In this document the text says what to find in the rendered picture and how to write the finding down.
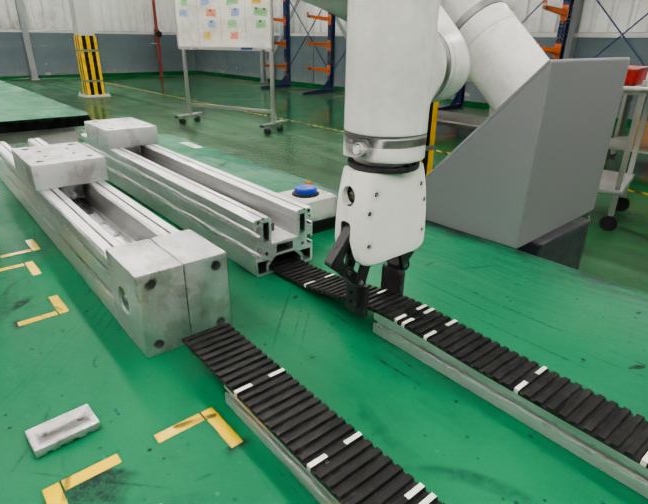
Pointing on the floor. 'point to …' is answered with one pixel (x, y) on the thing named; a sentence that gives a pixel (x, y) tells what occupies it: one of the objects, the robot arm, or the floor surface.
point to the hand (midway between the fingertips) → (375, 291)
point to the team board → (226, 39)
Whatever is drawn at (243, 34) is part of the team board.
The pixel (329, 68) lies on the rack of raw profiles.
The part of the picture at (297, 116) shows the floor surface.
